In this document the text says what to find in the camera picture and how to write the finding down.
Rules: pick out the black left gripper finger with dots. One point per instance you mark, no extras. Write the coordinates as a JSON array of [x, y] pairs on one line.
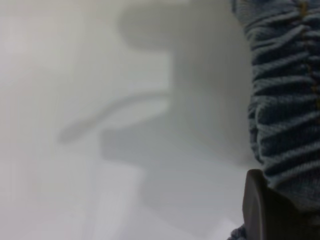
[[265, 217]]

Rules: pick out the blue denim elastic-waist pants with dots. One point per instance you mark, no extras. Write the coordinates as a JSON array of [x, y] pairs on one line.
[[282, 100]]

